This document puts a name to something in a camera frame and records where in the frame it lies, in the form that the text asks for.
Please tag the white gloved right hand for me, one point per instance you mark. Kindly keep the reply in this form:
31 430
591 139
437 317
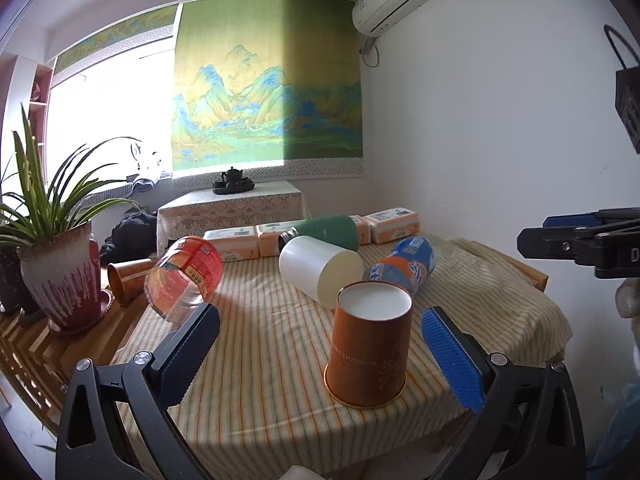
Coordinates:
627 301

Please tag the orange ornate paper cup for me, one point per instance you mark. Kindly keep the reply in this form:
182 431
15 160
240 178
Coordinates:
369 345

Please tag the green landscape roller blind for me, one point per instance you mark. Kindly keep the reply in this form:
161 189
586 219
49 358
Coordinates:
268 85

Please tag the clear jar with red label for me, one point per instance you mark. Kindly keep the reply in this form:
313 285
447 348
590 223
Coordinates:
186 276

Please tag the green insulated bottle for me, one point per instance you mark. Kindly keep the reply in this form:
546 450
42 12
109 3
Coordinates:
340 231

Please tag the orange tissue pack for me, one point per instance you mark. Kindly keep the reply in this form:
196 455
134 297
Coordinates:
268 236
363 229
392 224
235 244

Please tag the white plastic cup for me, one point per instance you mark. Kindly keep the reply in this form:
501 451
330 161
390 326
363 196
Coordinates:
319 269

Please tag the wooden bench edge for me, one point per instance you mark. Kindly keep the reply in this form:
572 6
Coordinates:
538 279

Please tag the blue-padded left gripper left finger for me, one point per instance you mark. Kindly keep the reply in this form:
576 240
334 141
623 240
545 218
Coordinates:
93 442

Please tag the dark plant pot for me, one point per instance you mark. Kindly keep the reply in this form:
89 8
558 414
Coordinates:
14 294

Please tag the white pink wall shelf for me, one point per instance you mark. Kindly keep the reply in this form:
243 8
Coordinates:
25 85

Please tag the orange paper cup on rack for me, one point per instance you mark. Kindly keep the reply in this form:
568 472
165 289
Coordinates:
127 279

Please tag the purple white ceramic plant pot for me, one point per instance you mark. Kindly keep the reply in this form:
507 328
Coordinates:
63 275

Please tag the black bag on floor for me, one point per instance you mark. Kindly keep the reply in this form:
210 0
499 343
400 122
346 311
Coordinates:
132 239

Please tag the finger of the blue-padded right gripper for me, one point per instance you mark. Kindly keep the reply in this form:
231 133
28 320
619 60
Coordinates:
593 218
555 243

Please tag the blue orange drink can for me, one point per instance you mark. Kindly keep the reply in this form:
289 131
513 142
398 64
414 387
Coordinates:
408 265

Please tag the lace-covered low table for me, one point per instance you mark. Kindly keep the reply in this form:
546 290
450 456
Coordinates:
199 211

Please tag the wooden slatted plant rack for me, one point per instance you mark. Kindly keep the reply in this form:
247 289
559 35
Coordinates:
39 363

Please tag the black teapot set tray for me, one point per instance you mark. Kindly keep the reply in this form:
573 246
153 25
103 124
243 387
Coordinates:
232 181

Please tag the green spider plant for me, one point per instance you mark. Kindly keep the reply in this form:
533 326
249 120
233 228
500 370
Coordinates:
40 210

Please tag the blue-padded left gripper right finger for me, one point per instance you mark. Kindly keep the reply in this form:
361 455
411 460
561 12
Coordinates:
527 413

